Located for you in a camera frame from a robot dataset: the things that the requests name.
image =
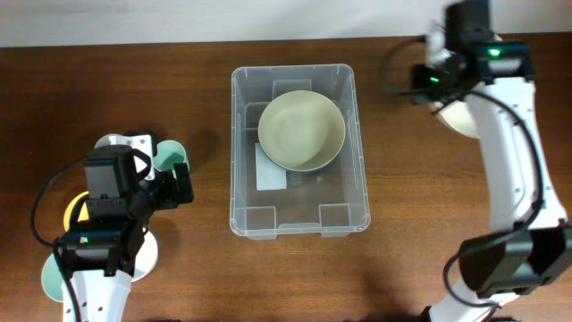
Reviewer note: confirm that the beige large bowl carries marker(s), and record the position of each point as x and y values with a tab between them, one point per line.
301	128

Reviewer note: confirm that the dark blue bowl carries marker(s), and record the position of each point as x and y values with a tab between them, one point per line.
297	169

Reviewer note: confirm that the white label in bin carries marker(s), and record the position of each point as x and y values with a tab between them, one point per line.
269	176

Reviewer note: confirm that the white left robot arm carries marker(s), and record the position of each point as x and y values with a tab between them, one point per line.
97	257

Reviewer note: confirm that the green plastic cup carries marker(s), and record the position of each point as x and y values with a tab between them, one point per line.
169	153

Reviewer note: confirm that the mint small bowl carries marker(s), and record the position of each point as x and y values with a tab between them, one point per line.
51	280

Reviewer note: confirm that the clear plastic storage bin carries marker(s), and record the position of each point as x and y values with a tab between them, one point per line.
333	201

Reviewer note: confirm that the white small bowl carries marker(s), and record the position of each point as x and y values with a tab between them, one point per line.
147	257

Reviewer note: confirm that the yellow small bowl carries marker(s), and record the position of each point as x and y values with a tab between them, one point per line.
77	202

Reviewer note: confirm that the white large bowl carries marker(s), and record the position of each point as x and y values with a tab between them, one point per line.
456	118

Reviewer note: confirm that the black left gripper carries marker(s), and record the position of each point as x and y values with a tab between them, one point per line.
171	196

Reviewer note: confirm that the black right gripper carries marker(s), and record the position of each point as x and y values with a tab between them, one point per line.
416	88

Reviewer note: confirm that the grey plastic cup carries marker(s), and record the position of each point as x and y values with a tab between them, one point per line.
108	140

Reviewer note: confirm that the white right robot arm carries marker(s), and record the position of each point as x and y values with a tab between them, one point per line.
530	242

